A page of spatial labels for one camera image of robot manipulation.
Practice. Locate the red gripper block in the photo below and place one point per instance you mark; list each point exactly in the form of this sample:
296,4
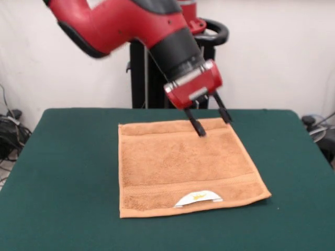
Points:
196,87

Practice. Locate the tan terry towel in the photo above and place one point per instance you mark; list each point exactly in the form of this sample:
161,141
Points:
183,162

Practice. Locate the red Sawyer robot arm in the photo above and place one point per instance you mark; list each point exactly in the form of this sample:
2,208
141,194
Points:
125,23

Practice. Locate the dark green table cloth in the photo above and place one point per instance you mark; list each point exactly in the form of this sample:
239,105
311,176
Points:
65,209

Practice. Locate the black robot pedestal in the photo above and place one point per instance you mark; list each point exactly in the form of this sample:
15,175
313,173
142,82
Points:
138,78

